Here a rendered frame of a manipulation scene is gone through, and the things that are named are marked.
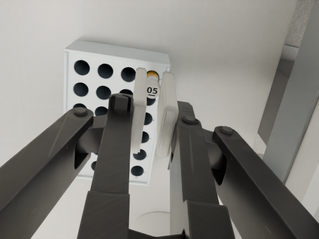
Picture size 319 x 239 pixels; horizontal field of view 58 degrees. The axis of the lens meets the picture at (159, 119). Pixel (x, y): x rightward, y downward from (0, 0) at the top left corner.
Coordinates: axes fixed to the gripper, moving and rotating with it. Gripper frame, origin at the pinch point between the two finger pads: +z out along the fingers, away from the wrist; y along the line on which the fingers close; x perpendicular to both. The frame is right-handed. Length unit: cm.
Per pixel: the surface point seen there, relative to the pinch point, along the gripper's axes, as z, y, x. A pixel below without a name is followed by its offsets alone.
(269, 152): 0.8, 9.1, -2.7
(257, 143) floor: 86, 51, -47
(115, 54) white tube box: 6.2, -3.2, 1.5
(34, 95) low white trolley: 9.4, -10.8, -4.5
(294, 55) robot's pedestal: 84, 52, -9
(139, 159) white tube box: 6.2, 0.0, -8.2
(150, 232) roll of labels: 6.3, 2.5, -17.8
